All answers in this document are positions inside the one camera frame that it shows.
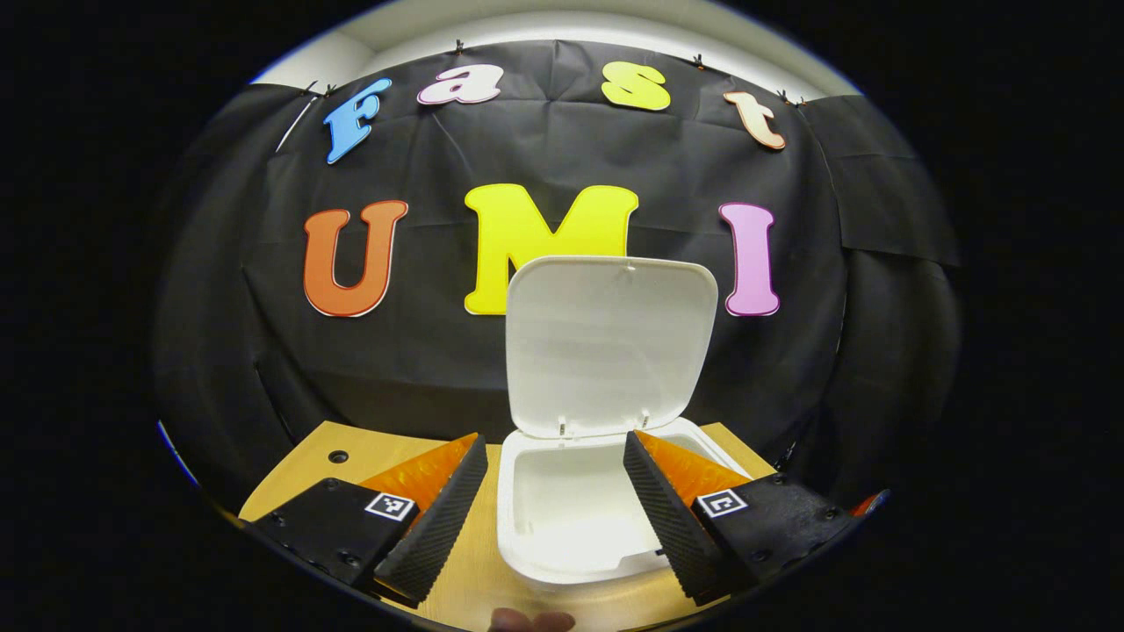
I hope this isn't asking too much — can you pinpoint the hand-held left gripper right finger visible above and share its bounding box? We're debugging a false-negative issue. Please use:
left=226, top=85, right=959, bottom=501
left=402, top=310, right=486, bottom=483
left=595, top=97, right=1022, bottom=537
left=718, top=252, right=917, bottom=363
left=622, top=430, right=857, bottom=607

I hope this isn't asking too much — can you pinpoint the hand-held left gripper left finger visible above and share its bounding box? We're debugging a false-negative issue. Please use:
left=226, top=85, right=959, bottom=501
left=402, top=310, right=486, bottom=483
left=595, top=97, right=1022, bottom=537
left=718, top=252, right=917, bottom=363
left=249, top=433, right=489, bottom=607

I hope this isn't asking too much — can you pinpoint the white desktop garbage bin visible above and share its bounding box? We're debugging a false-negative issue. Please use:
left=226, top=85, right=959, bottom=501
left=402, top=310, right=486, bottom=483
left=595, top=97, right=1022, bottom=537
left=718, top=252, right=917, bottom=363
left=496, top=255, right=756, bottom=587

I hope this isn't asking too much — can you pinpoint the wooden desktop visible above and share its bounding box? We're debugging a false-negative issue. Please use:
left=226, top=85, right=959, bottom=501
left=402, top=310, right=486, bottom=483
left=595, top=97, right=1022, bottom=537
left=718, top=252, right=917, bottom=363
left=239, top=421, right=778, bottom=632

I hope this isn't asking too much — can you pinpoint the black backdrop cloth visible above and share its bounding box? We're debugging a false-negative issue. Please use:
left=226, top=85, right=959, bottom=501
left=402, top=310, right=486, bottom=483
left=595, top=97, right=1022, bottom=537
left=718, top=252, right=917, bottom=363
left=149, top=39, right=962, bottom=510

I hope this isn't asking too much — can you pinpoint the row of black cloth clips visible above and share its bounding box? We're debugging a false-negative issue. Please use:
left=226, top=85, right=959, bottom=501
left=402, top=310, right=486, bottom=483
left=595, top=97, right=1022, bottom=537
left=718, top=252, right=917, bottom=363
left=299, top=39, right=807, bottom=108

